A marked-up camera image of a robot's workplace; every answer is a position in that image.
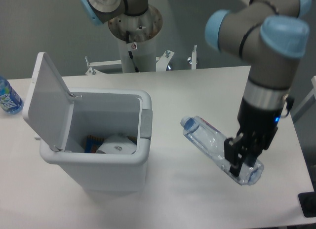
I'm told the white trash can lid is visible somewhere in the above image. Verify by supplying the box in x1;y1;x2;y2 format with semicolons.
22;52;84;153

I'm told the black table corner clamp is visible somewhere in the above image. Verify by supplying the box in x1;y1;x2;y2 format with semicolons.
298;191;316;218

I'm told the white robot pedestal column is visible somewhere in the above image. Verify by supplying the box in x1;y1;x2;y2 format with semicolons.
108;5;163;59

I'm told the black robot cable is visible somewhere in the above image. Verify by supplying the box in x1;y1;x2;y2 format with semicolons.
125;30;140;73

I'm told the white paper wrapper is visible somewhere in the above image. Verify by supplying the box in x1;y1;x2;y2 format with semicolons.
96;134;137;155

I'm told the white plastic trash can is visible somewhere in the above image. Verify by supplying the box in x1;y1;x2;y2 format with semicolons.
39;88;153;191

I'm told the white metal base frame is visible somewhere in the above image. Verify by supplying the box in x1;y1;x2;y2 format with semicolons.
84;44;199;76

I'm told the blue labelled water bottle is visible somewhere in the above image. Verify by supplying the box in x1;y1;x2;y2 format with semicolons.
0;76;24;115

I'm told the crushed clear plastic bottle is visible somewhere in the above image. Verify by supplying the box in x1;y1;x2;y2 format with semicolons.
180;116;264;186

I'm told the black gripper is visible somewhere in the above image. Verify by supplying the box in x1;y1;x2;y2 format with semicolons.
224;99;282;177

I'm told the white furniture leg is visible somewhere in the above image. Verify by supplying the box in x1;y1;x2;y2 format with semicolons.
291;76;316;123

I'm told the blue orange snack packet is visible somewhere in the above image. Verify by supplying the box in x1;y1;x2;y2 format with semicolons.
84;135;104;153

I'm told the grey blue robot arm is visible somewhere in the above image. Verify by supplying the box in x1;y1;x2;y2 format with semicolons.
204;0;312;178

